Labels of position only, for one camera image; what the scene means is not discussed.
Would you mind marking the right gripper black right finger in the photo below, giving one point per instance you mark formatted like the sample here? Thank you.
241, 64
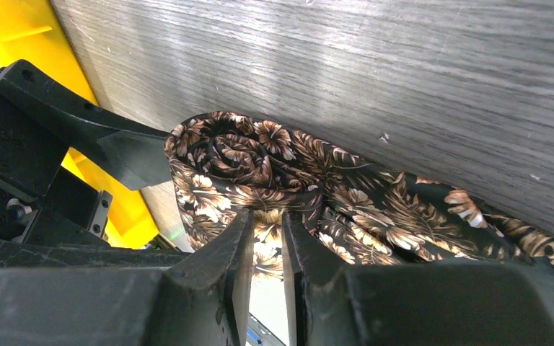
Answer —
449, 302

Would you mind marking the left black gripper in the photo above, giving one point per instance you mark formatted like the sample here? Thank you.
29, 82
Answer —
43, 203

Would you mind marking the brown floral tie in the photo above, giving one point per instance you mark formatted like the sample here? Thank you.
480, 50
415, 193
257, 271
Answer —
224, 162

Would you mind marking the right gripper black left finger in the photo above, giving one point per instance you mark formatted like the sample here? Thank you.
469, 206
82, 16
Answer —
202, 300

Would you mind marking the yellow plastic bin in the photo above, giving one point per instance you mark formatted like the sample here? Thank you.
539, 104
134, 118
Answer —
30, 30

